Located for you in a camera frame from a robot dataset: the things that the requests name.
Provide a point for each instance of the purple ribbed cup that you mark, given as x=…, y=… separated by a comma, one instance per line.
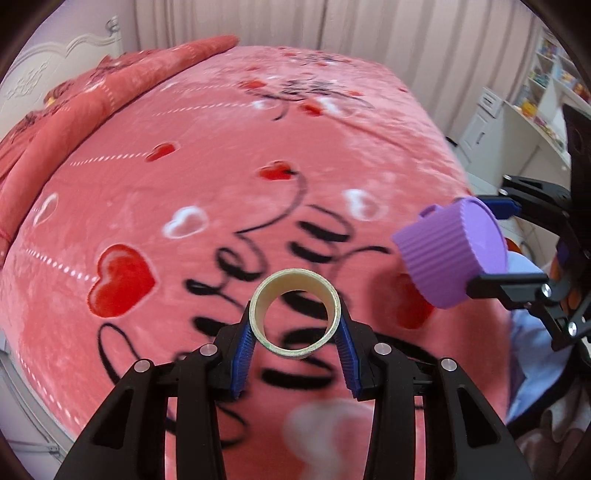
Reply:
x=449, y=246

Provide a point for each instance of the beige tape roll core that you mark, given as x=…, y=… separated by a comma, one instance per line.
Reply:
x=303, y=291

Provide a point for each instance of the folded red quilt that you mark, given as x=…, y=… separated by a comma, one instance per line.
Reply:
x=37, y=145

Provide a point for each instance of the white desk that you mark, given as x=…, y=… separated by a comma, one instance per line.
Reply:
x=513, y=146

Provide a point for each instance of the white headboard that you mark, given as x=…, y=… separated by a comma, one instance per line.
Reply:
x=46, y=65

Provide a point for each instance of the black camera box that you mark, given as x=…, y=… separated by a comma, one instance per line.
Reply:
x=578, y=145

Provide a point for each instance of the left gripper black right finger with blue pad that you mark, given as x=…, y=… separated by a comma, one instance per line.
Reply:
x=418, y=396

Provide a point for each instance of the white drawer cabinet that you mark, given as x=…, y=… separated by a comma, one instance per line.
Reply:
x=489, y=105

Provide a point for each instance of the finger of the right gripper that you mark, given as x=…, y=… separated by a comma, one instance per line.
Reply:
x=535, y=292
x=544, y=204

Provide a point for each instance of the pink curtain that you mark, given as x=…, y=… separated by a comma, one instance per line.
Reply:
x=446, y=51

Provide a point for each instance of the light blue trouser leg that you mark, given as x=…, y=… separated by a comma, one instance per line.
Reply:
x=534, y=366

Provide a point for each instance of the white bookshelf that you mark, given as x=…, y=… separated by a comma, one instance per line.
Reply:
x=552, y=82

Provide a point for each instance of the pink heart-print bed blanket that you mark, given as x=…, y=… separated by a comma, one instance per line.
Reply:
x=156, y=230

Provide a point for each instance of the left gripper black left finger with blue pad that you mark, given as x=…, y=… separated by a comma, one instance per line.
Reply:
x=125, y=438

